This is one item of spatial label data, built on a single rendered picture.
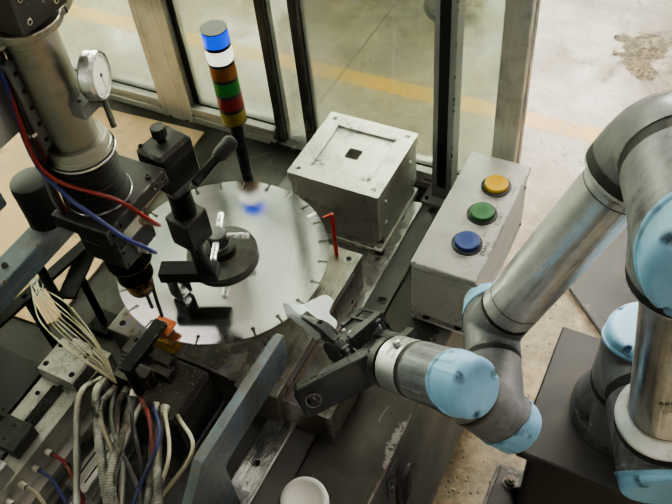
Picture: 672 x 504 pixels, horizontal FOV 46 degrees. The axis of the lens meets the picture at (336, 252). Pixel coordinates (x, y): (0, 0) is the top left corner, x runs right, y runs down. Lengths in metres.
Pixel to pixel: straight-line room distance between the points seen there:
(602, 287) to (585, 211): 1.52
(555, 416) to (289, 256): 0.48
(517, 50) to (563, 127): 1.61
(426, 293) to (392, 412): 0.20
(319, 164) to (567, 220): 0.63
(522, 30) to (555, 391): 0.57
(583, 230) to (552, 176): 1.82
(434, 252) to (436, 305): 0.10
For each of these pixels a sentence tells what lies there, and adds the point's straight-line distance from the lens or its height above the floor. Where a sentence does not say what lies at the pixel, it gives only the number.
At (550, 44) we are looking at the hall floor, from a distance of 3.29.
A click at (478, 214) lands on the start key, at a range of 1.31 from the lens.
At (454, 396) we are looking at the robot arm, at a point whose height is 1.09.
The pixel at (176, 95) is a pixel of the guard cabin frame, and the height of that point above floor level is 0.82.
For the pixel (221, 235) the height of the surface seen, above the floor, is 1.00.
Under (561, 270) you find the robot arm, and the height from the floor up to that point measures 1.14.
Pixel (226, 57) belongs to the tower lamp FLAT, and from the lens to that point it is 1.33.
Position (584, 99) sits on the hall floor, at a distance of 3.03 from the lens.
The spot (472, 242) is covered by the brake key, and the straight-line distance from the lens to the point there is 1.27.
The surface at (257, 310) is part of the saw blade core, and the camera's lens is 1.15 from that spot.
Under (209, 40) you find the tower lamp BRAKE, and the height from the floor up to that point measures 1.15.
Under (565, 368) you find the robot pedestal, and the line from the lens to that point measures 1.34.
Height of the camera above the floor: 1.86
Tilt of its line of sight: 49 degrees down
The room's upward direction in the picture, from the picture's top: 7 degrees counter-clockwise
